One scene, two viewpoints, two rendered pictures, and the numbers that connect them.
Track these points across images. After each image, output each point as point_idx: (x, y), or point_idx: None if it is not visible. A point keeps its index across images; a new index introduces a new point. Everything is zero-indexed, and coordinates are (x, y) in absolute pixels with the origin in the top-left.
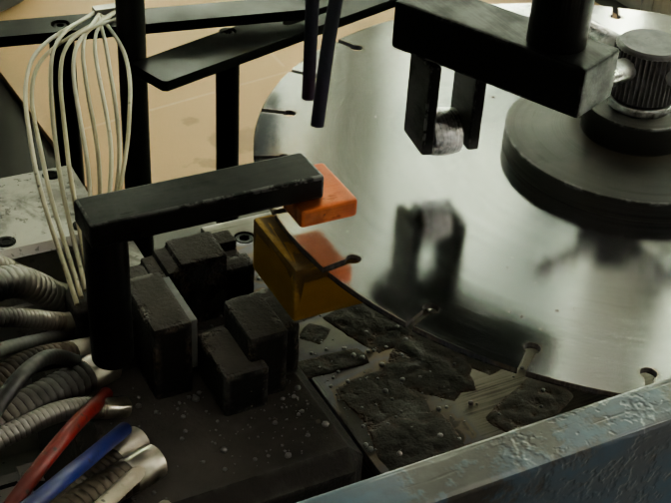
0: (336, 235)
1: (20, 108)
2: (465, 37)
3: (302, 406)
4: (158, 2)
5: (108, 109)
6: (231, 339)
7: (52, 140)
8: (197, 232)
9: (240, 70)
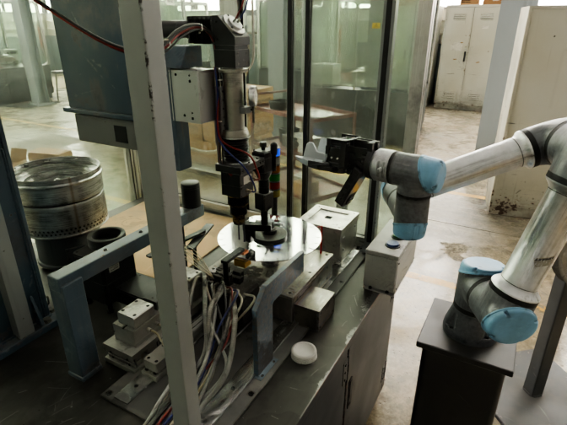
0: (245, 255)
1: None
2: (253, 226)
3: (247, 280)
4: None
5: (147, 265)
6: (235, 275)
7: (142, 273)
8: None
9: None
